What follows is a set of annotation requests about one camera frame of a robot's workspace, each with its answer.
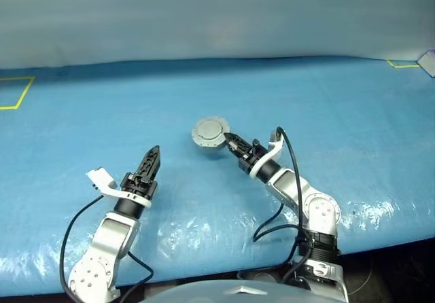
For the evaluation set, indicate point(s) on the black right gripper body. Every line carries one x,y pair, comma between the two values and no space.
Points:
255,157

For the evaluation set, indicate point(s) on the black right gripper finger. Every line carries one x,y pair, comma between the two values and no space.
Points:
239,140
239,153

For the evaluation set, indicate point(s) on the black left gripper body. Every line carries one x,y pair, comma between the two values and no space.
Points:
139,185

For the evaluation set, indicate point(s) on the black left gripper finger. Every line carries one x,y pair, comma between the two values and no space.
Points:
147,163
157,163

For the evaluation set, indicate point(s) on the silver motor lid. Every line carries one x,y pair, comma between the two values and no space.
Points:
210,129

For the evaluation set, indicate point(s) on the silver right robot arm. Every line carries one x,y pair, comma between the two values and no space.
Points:
289,187

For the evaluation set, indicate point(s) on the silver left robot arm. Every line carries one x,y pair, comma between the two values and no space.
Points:
112,235

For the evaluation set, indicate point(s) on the blue plastic table cover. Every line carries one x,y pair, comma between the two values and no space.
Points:
102,119

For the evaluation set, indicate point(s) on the grey robot torso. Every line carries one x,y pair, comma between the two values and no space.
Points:
221,294

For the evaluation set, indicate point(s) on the yellow tape square marking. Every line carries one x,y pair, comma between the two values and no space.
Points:
396,66
23,94

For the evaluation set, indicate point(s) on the small white box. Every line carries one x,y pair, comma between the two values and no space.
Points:
428,63

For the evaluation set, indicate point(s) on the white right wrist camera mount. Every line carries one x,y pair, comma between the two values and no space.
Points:
274,151

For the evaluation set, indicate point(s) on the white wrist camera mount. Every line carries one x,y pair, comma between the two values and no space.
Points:
102,179
274,151

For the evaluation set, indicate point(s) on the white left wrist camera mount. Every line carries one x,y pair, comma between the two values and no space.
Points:
102,179

